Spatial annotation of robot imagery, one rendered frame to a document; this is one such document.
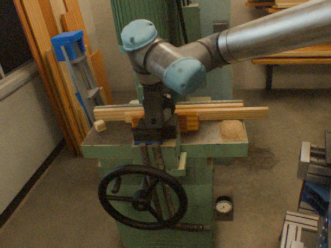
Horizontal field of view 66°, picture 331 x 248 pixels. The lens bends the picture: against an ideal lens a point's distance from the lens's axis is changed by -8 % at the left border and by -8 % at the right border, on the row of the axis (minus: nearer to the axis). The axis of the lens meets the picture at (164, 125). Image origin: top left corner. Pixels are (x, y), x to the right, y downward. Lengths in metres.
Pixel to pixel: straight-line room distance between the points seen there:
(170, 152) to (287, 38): 0.49
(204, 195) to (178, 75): 0.66
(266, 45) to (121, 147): 0.64
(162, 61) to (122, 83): 3.15
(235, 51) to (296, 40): 0.13
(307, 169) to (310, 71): 2.51
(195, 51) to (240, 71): 2.84
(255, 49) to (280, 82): 2.97
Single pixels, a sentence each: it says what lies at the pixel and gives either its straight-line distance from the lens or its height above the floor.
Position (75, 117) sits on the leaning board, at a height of 0.39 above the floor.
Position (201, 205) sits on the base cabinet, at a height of 0.60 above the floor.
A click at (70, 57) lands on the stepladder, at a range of 1.76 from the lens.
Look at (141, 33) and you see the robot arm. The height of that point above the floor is 1.33.
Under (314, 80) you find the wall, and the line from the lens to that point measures 3.61.
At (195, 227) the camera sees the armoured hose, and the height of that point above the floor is 0.59.
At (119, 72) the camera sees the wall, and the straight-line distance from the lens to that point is 3.64.
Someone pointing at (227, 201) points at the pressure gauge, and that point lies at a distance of 1.02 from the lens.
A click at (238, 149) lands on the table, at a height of 0.88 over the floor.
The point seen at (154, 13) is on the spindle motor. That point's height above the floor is 1.32.
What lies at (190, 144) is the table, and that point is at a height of 0.90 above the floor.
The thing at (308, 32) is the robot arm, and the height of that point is 1.33.
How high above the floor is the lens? 1.44
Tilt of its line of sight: 31 degrees down
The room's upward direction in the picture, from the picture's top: 8 degrees counter-clockwise
